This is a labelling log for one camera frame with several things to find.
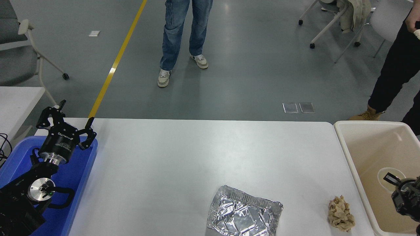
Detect crinkled silver foil tray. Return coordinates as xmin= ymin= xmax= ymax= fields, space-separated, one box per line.
xmin=207 ymin=185 xmax=284 ymax=236

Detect tan paper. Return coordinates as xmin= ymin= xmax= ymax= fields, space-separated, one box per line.
xmin=327 ymin=195 xmax=356 ymax=232

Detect beige jacket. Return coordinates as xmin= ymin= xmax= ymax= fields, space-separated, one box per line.
xmin=338 ymin=0 xmax=372 ymax=34

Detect white table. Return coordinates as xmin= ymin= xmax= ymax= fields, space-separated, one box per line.
xmin=0 ymin=87 xmax=45 ymax=145

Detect person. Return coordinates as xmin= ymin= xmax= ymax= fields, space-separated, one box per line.
xmin=157 ymin=0 xmax=214 ymax=88
xmin=348 ymin=0 xmax=420 ymax=136

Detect white paper cup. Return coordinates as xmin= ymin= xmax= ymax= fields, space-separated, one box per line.
xmin=377 ymin=167 xmax=407 ymax=193

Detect white plastic chair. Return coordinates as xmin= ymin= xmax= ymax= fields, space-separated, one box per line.
xmin=335 ymin=0 xmax=414 ymax=63

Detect person's right hand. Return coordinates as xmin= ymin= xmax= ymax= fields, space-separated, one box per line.
xmin=406 ymin=8 xmax=420 ymax=33

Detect blue plastic tray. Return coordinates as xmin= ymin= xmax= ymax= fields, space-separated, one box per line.
xmin=0 ymin=135 xmax=98 ymax=236

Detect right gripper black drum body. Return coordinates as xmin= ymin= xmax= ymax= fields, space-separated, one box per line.
xmin=394 ymin=178 xmax=418 ymax=196

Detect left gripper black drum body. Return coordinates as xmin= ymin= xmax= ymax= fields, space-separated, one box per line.
xmin=39 ymin=129 xmax=81 ymax=162

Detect black cables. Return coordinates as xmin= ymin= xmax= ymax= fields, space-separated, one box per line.
xmin=0 ymin=133 xmax=13 ymax=168

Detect grey office chair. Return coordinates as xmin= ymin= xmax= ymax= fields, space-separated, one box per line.
xmin=0 ymin=0 xmax=70 ymax=107

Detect large pale plastic bin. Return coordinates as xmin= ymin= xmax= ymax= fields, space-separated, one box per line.
xmin=333 ymin=121 xmax=420 ymax=236

